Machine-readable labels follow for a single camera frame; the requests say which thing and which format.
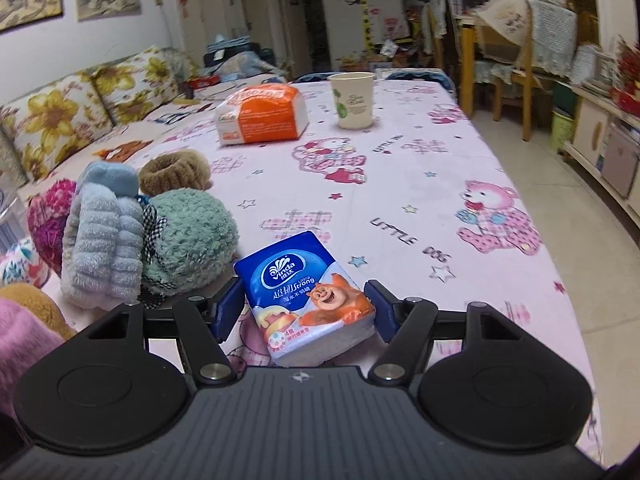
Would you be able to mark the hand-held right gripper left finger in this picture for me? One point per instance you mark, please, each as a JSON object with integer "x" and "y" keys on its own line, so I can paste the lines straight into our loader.
{"x": 226, "y": 310}

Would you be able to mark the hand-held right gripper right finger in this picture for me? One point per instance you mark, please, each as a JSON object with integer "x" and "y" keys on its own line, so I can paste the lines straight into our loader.
{"x": 381, "y": 312}

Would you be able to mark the green fluffy scrunchie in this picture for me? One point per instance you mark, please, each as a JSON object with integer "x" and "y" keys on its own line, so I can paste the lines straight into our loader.
{"x": 195, "y": 240}

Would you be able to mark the blue tissue packet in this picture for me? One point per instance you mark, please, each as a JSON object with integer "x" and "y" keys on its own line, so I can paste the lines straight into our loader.
{"x": 300, "y": 290}

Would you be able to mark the light blue fluffy sock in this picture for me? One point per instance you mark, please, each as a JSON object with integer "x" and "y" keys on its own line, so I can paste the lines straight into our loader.
{"x": 105, "y": 245}

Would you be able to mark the floral printed soft toy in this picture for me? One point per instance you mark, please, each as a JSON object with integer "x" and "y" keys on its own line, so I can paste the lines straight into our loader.
{"x": 20, "y": 265}

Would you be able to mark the pink printed tablecloth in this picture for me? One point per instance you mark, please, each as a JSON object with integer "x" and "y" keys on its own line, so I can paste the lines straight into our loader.
{"x": 400, "y": 185}

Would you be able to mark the brown fluffy scrunchie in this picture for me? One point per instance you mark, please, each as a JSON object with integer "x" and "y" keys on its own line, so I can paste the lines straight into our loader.
{"x": 197, "y": 175}

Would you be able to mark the sofa with printed cover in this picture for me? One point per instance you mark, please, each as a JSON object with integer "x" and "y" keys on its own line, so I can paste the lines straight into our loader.
{"x": 165, "y": 125}

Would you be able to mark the brown plush item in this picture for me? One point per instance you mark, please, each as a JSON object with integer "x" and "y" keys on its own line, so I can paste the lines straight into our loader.
{"x": 30, "y": 305}

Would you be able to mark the magenta fluffy scrunchie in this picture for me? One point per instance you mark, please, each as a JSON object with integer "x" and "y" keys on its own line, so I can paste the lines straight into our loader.
{"x": 47, "y": 225}

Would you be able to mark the orange tissue pack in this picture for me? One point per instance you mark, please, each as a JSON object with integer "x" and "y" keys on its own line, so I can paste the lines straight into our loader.
{"x": 260, "y": 115}

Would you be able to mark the pink fluffy cloth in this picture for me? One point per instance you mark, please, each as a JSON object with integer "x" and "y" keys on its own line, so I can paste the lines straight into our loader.
{"x": 20, "y": 350}

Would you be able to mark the white paper cup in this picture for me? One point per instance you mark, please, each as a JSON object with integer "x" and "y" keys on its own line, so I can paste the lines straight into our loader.
{"x": 352, "y": 102}

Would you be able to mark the red box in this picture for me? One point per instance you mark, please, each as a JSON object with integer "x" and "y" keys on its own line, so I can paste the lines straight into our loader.
{"x": 202, "y": 81}

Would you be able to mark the blue chair back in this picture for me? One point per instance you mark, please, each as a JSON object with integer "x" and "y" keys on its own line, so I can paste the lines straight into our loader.
{"x": 312, "y": 77}
{"x": 425, "y": 79}

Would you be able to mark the yellow floral cushion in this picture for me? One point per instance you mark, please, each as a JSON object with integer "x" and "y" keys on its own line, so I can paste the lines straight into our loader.
{"x": 135, "y": 82}
{"x": 55, "y": 125}

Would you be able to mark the pile of clothes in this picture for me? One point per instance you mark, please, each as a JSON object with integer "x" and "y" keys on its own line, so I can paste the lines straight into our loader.
{"x": 240, "y": 62}

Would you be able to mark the green bin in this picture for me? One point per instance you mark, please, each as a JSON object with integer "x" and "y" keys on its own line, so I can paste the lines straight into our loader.
{"x": 562, "y": 132}

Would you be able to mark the wooden chair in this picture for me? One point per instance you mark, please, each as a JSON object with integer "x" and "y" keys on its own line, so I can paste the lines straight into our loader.
{"x": 507, "y": 85}

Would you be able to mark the white low cabinet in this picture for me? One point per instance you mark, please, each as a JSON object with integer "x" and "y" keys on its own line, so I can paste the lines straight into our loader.
{"x": 590, "y": 130}

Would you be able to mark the giraffe height chart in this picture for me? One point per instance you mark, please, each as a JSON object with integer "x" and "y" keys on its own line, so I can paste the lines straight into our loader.
{"x": 363, "y": 5}

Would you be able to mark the lace cloth cover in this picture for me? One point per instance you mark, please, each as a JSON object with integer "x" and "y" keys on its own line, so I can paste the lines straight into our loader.
{"x": 502, "y": 20}

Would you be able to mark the green patterned cloth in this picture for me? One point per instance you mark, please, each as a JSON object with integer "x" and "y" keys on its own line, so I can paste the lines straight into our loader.
{"x": 552, "y": 35}

